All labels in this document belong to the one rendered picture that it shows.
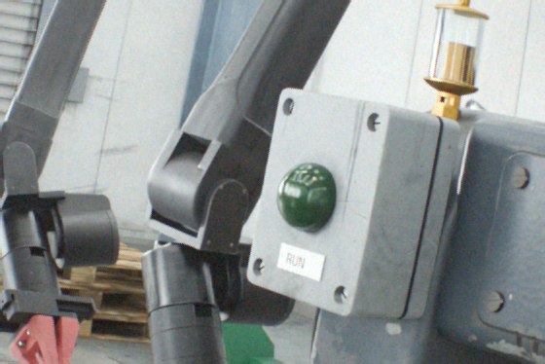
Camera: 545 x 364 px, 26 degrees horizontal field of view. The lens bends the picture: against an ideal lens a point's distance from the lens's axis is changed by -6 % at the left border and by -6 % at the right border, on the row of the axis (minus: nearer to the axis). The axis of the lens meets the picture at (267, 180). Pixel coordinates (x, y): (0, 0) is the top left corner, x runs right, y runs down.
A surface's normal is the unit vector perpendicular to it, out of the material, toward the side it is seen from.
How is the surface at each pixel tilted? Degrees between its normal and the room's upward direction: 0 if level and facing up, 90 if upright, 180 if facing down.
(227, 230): 93
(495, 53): 90
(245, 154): 92
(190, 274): 62
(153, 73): 90
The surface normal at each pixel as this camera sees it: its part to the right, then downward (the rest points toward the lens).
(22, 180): 0.37, -0.37
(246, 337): 0.62, -0.10
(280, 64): 0.58, 0.17
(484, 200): -0.79, -0.11
